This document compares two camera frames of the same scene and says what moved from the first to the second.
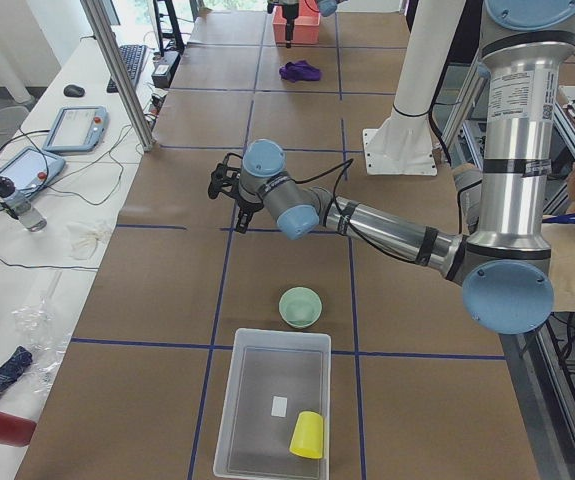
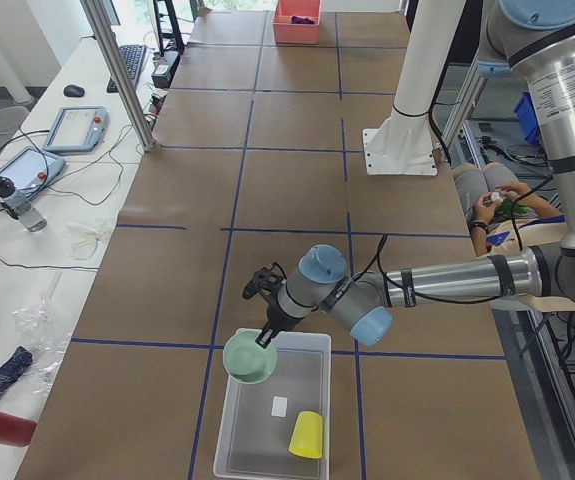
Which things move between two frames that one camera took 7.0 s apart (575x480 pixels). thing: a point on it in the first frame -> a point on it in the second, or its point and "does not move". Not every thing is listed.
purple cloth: [299, 70] -> [297, 20]
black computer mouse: [74, 90] does not move
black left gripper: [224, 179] -> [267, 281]
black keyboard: [132, 55] does not move
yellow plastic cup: [308, 435] does not move
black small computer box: [164, 69] does not move
